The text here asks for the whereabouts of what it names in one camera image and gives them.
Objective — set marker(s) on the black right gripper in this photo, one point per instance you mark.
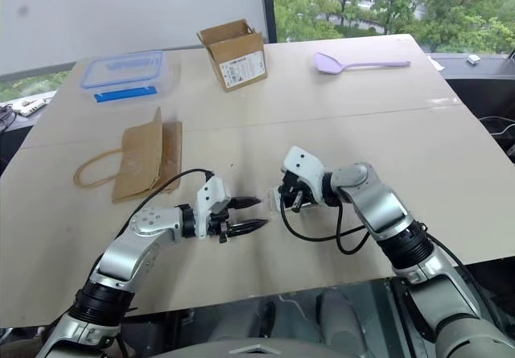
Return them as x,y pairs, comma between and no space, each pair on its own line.
290,183

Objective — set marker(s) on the clear plastic phone case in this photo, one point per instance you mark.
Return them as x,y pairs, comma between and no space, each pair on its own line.
273,202

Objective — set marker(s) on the open brown cardboard box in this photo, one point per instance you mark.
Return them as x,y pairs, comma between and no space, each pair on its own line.
237,58

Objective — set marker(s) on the dark window frame post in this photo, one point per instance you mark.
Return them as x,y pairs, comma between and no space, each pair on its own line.
266,8

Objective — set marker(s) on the clear container with blue lid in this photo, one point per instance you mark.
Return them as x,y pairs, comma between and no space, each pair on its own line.
124,72

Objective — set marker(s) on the brown paper bag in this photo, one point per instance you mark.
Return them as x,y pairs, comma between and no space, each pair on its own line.
141,161

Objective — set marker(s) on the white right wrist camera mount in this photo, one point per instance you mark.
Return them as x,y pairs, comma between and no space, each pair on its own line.
303,165

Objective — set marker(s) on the grey robot torso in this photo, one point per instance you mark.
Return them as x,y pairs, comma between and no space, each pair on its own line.
257,350

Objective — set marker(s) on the lilac plastic spatula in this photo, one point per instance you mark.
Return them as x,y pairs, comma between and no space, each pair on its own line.
328,65

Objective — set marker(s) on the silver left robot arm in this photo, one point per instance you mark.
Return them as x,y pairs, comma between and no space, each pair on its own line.
124,253

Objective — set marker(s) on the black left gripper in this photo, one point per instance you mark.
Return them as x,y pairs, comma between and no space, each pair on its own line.
219,219

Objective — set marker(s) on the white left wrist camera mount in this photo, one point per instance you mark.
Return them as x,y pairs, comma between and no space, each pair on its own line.
211,197

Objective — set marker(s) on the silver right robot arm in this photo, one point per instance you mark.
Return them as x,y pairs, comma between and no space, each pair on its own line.
386,205

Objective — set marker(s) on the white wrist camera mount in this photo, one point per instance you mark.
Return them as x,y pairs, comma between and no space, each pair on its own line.
211,197
303,165

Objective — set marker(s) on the white power strip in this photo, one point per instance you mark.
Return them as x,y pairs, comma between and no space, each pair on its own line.
30,106

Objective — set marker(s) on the small white box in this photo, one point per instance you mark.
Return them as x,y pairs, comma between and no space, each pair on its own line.
473,59

